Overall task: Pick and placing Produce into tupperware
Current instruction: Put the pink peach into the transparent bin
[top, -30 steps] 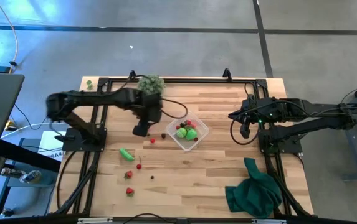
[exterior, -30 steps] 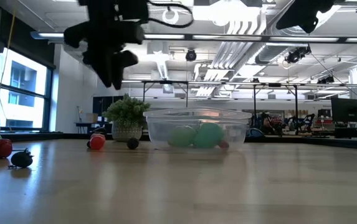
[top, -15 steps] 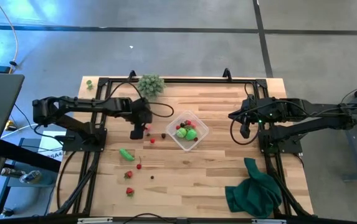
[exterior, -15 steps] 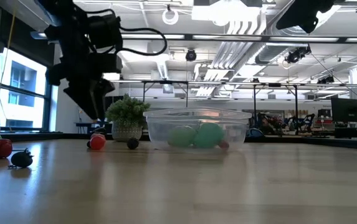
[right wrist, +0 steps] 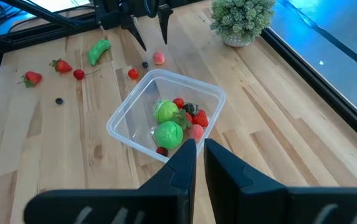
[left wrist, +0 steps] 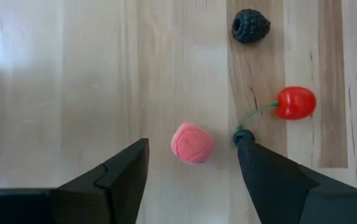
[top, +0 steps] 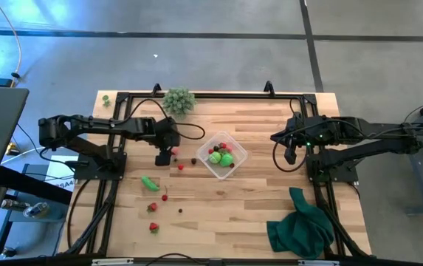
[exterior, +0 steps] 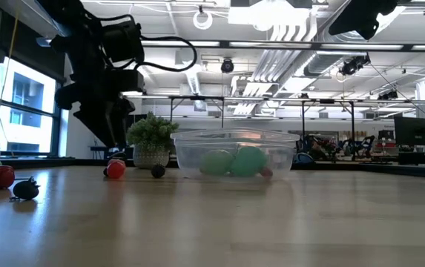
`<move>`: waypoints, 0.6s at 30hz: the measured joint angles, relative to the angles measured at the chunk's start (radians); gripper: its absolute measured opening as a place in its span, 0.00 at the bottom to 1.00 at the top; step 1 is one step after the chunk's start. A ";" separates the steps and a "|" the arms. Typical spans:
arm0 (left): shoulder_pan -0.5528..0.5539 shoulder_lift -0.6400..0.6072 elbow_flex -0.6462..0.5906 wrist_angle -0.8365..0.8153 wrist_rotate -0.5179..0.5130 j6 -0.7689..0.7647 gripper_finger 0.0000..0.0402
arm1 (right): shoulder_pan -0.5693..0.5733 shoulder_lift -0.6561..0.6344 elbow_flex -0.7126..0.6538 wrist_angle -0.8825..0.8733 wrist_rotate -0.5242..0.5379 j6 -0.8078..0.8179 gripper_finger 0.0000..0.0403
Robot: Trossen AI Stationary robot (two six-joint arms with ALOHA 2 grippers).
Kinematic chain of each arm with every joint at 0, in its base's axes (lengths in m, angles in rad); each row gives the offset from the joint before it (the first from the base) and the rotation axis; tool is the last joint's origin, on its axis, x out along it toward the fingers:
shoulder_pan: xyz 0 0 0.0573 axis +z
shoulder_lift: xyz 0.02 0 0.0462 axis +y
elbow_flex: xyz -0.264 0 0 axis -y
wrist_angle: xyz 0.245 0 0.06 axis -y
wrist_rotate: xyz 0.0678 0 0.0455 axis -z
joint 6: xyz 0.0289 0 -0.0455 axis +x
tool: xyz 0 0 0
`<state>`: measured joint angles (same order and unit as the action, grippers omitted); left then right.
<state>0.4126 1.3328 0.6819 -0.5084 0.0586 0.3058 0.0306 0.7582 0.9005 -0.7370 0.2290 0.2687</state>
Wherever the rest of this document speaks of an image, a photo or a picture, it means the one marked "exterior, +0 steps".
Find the black round ceiling camera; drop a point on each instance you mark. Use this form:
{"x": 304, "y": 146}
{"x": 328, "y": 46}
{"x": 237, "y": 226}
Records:
{"x": 227, "y": 66}

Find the small black ceiling device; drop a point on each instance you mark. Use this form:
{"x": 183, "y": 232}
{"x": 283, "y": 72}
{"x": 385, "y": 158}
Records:
{"x": 388, "y": 95}

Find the large window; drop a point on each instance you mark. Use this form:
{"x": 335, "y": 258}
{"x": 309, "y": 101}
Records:
{"x": 23, "y": 92}

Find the dark red toy cherry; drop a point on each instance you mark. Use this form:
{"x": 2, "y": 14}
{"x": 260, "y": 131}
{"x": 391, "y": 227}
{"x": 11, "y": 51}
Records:
{"x": 266, "y": 172}

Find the red round toy cherry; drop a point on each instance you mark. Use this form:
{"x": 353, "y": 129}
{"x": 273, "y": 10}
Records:
{"x": 115, "y": 170}

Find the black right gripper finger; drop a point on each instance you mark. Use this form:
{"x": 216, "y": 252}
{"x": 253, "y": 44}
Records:
{"x": 342, "y": 20}

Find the dark background desk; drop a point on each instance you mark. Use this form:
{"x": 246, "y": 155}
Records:
{"x": 97, "y": 149}

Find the clear plastic food container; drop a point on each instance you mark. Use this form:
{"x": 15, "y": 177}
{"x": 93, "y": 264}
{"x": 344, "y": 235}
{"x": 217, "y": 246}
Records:
{"x": 282, "y": 155}

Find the large black monitor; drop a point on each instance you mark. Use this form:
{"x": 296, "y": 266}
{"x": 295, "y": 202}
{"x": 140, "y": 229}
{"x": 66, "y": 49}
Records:
{"x": 415, "y": 130}

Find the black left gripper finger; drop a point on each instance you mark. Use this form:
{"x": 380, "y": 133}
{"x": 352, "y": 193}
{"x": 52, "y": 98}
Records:
{"x": 99, "y": 124}
{"x": 122, "y": 122}

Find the green toy pear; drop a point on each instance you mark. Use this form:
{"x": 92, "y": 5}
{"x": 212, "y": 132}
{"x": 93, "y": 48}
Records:
{"x": 249, "y": 161}

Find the silver ventilation duct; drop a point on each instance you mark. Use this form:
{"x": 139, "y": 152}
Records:
{"x": 319, "y": 63}

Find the black toy blackberry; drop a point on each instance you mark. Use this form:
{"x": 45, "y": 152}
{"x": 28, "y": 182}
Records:
{"x": 158, "y": 171}

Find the long ceiling light bar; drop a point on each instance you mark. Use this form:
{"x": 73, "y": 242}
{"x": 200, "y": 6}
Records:
{"x": 360, "y": 46}

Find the light green toy cabbage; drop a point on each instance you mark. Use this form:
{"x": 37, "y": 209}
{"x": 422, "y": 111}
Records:
{"x": 216, "y": 162}

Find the background robot station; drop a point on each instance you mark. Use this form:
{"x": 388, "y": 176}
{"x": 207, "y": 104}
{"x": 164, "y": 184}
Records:
{"x": 327, "y": 146}
{"x": 360, "y": 144}

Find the dark rounded chair back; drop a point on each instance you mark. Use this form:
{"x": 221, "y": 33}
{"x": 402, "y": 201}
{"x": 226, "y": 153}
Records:
{"x": 118, "y": 154}
{"x": 304, "y": 158}

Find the black metal frame stand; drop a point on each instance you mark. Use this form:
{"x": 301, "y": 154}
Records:
{"x": 303, "y": 122}

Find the potted green succulent plant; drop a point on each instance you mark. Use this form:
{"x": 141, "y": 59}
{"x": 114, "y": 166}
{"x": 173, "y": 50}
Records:
{"x": 153, "y": 133}

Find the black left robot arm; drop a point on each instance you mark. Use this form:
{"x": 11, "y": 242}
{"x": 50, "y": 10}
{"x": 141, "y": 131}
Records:
{"x": 82, "y": 48}

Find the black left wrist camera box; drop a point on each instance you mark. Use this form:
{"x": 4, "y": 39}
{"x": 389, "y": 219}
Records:
{"x": 123, "y": 41}

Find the dark toy blueberry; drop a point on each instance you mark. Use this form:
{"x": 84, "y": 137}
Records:
{"x": 26, "y": 190}

